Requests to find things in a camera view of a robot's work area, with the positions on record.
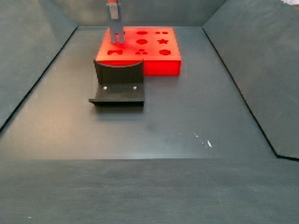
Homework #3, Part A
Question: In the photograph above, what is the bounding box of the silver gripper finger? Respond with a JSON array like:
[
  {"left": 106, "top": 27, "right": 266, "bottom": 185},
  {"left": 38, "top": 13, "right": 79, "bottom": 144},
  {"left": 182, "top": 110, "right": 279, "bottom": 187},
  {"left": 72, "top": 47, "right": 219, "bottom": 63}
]
[{"left": 110, "top": 2, "right": 119, "bottom": 20}]

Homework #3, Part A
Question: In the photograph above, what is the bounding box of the blue-grey double-square peg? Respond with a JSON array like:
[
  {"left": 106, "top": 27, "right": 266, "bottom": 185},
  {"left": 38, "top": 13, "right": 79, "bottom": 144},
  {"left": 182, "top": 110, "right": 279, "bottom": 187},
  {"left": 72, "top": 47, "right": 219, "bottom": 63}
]
[{"left": 107, "top": 1, "right": 127, "bottom": 46}]

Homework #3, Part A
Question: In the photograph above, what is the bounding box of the red shape-sorting block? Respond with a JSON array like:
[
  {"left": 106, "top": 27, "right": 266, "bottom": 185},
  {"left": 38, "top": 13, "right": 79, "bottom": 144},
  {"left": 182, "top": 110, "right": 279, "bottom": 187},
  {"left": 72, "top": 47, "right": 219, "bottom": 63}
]
[{"left": 96, "top": 26, "right": 183, "bottom": 76}]

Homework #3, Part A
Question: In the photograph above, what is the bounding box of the black curved holder stand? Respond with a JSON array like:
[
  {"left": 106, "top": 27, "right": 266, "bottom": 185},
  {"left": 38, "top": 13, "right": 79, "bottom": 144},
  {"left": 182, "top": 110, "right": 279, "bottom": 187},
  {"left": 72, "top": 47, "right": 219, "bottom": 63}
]
[{"left": 88, "top": 61, "right": 146, "bottom": 105}]

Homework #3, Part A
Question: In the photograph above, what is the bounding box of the dark grey bin enclosure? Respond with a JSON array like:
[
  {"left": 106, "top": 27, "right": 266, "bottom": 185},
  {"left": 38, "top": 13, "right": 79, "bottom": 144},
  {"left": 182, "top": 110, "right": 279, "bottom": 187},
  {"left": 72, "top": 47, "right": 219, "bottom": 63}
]
[{"left": 0, "top": 0, "right": 299, "bottom": 224}]

